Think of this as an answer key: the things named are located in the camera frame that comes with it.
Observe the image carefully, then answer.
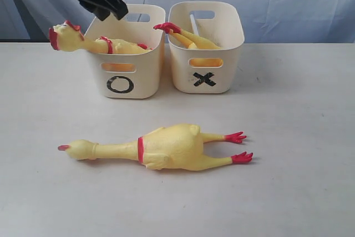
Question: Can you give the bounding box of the yellow rubber chicken front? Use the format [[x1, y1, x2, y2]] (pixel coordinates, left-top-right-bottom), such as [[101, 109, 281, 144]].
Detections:
[[58, 123, 253, 171]]

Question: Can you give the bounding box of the cream bin marked X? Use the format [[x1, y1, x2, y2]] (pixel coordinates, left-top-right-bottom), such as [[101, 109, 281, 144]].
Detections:
[[168, 1, 245, 94]]

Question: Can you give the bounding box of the yellow rubber chicken with face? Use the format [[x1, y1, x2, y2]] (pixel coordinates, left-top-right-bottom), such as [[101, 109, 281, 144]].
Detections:
[[48, 20, 153, 55]]

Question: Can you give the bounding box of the headless chicken with white tube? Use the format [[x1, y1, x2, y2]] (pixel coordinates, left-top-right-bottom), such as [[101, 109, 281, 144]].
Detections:
[[190, 13, 199, 36]]

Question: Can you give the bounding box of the cream bin marked O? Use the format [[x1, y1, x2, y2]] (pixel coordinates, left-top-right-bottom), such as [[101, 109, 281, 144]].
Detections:
[[85, 4, 166, 99]]

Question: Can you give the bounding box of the white backdrop curtain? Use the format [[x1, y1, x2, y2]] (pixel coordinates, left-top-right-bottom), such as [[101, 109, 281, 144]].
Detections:
[[0, 0, 355, 44]]

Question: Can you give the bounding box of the headless yellow rubber chicken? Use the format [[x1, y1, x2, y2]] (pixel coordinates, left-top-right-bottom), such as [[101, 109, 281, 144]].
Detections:
[[153, 22, 223, 67]]

